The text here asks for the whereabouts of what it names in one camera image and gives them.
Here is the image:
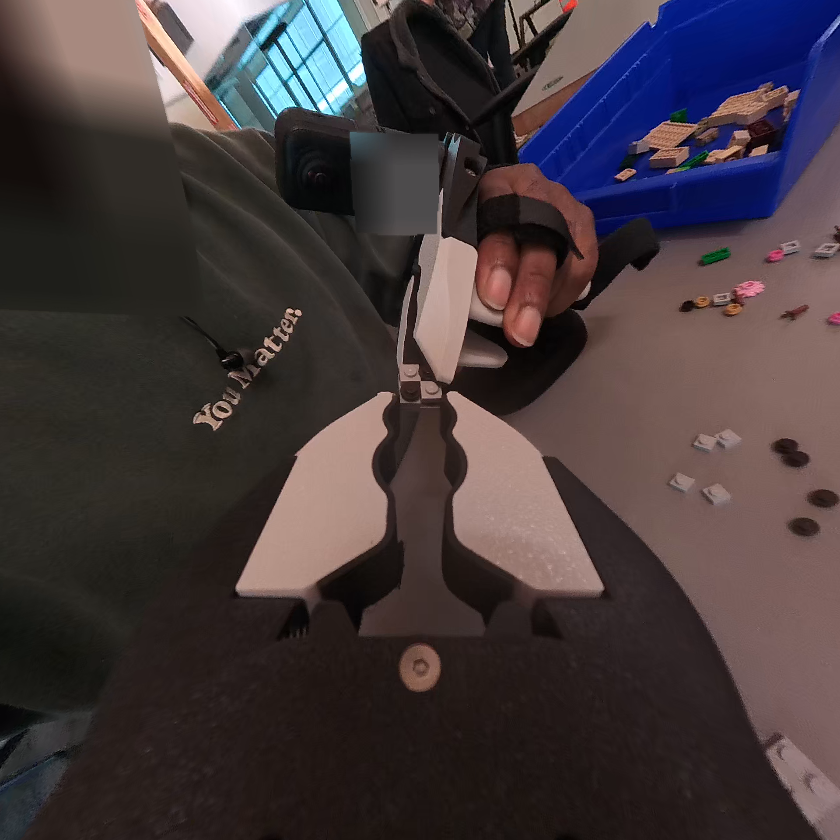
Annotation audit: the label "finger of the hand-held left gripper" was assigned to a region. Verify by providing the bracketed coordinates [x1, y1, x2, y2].
[396, 261, 429, 384]
[412, 235, 478, 387]

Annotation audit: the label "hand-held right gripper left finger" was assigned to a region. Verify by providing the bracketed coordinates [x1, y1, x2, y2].
[236, 392, 401, 621]

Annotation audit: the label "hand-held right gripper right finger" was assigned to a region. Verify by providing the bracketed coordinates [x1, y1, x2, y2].
[443, 391, 605, 621]

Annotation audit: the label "grey four-stud base plate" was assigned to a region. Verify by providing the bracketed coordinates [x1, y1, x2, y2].
[399, 363, 443, 406]

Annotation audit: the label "cluster of grey square plates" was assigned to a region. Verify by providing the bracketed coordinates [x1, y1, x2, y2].
[668, 428, 742, 506]

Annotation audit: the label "cluster of black round plates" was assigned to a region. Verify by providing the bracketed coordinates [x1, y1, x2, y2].
[772, 437, 840, 537]

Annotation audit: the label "grey desk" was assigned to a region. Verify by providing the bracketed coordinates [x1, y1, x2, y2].
[505, 20, 840, 840]

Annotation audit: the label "person's left hand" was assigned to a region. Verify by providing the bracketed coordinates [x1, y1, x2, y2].
[474, 163, 599, 347]

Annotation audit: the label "black textured armrest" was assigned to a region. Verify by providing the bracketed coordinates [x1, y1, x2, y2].
[453, 308, 589, 417]

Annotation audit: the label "large glass window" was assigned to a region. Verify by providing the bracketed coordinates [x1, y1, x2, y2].
[203, 0, 370, 132]

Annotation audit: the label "pile of tan bricks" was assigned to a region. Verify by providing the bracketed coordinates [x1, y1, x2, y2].
[613, 82, 803, 183]

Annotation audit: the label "blue plastic bin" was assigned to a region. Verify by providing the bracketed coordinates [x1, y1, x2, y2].
[518, 0, 840, 232]

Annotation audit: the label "grey green brick castle model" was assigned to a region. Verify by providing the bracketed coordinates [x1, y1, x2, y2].
[763, 730, 840, 837]

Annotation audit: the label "black earbuds on cord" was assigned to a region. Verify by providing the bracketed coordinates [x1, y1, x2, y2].
[180, 315, 249, 372]

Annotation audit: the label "wooden frame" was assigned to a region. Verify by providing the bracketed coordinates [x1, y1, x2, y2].
[134, 0, 240, 132]

